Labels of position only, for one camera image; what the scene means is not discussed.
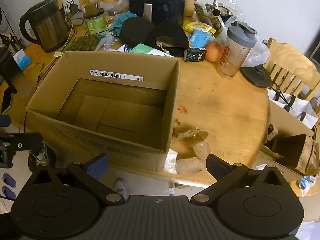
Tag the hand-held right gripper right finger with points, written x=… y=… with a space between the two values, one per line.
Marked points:
x=216 y=167

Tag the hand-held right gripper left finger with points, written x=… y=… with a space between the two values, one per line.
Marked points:
x=96 y=168

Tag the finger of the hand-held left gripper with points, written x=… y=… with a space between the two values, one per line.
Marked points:
x=25 y=141
x=4 y=120

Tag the large cardboard box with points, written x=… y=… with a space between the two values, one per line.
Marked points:
x=112 y=65

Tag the black knit hat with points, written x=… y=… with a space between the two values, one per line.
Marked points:
x=136 y=30
x=175 y=33

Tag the teal bath loofah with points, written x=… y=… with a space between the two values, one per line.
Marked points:
x=120 y=20

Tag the blue slipper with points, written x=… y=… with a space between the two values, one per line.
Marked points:
x=8 y=179
x=8 y=193

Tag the blue white tissue box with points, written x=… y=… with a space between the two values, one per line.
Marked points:
x=22 y=60

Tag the small torn cardboard box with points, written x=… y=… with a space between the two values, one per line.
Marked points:
x=292 y=150

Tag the small yellow label tag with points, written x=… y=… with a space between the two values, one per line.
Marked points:
x=58 y=54

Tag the stainless steel electric kettle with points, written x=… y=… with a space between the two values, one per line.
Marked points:
x=50 y=30

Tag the white paper bags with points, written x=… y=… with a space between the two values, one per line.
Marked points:
x=300 y=105

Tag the green net bag of balls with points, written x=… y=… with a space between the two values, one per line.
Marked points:
x=85 y=42

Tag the clear shaker bottle grey lid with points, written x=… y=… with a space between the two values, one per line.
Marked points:
x=235 y=55

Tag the small black carton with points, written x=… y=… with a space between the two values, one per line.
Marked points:
x=195 y=55

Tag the red apple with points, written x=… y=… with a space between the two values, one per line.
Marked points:
x=212 y=52

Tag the clear bag of snacks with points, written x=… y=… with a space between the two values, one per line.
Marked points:
x=105 y=42

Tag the green white paper box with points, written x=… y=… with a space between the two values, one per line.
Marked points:
x=145 y=48

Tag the light blue tissue pack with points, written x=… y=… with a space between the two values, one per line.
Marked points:
x=200 y=38

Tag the green label jar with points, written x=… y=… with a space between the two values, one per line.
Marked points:
x=95 y=23

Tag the black power adapter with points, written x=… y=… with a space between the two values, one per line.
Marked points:
x=73 y=7

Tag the wooden slatted chair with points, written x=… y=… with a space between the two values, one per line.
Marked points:
x=287 y=55

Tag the yellow wet wipes pack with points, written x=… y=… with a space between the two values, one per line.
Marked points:
x=200 y=26

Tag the metal tube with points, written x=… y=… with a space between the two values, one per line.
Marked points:
x=216 y=12

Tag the black tape roll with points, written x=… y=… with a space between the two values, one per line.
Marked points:
x=225 y=10

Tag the crumpled clear plastic bag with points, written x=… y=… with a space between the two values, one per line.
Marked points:
x=117 y=3

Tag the dark blue air fryer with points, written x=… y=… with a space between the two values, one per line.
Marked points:
x=165 y=2

